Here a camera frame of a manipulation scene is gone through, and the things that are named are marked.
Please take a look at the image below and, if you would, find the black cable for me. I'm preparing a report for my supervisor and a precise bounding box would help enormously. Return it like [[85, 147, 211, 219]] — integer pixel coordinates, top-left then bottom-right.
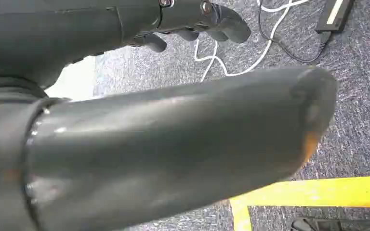
[[257, 0, 333, 64]]

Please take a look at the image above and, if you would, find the white cable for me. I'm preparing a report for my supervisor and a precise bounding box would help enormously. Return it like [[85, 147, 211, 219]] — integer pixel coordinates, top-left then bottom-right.
[[193, 0, 310, 83]]

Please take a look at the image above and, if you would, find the white flat panel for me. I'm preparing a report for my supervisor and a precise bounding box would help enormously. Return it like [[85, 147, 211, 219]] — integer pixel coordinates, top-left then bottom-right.
[[44, 55, 96, 103]]

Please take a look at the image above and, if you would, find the black robot foot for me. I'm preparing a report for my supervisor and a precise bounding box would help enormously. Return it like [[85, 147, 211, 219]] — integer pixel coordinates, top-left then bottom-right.
[[290, 217, 370, 231]]

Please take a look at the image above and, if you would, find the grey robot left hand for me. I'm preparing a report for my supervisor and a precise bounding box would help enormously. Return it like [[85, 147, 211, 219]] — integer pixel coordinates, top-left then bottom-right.
[[0, 0, 339, 231]]

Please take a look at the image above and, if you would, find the yellow floor tape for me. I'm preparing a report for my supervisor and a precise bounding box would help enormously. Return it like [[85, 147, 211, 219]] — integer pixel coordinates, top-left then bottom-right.
[[229, 175, 370, 231]]

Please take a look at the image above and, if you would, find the black power adapter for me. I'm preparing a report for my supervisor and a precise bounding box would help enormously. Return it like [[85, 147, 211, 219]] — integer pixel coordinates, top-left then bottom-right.
[[315, 0, 356, 34]]

